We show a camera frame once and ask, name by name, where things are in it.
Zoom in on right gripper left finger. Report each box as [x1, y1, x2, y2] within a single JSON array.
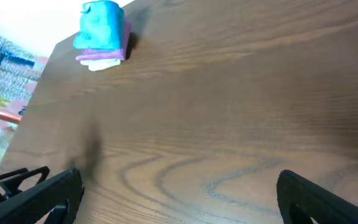
[[0, 168, 85, 224]]

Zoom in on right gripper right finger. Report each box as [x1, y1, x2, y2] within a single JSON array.
[[276, 170, 358, 224]]

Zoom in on blue cloth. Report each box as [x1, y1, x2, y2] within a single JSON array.
[[73, 1, 124, 50]]

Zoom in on folded green cloth left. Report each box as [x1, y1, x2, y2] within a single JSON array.
[[80, 59, 122, 72]]

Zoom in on folded purple cloth left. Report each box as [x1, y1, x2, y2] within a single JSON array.
[[76, 20, 132, 61]]

